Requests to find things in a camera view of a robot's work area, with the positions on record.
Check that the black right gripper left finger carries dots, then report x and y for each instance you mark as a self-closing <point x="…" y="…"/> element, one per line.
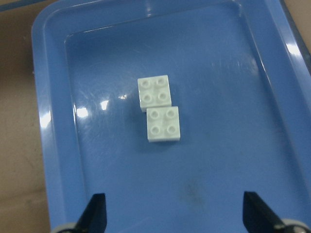
<point x="94" y="216"/>

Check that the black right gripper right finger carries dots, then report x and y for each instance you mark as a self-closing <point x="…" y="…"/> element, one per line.
<point x="258" y="217"/>

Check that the white block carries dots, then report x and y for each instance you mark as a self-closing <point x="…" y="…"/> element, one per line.
<point x="163" y="124"/>
<point x="154" y="92"/>

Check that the blue plastic tray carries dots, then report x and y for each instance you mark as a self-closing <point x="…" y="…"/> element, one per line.
<point x="170" y="121"/>

